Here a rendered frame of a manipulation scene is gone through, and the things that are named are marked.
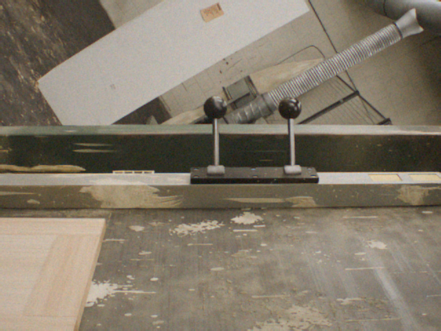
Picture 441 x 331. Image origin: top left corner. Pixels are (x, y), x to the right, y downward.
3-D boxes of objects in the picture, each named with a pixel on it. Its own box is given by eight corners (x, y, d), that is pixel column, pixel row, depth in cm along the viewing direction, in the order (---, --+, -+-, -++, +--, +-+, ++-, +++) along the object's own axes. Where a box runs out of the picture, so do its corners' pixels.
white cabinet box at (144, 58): (52, 68, 519) (263, -57, 490) (89, 125, 536) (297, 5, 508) (34, 82, 461) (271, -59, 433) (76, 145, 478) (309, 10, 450)
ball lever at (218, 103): (203, 181, 100) (202, 99, 102) (227, 181, 100) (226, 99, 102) (204, 177, 96) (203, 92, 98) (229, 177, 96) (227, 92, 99)
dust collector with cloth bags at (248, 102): (140, 121, 730) (306, 27, 699) (171, 170, 750) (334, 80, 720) (127, 157, 600) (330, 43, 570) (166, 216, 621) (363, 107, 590)
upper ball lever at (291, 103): (278, 181, 100) (276, 99, 103) (302, 181, 101) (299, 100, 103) (282, 177, 97) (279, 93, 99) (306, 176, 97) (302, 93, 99)
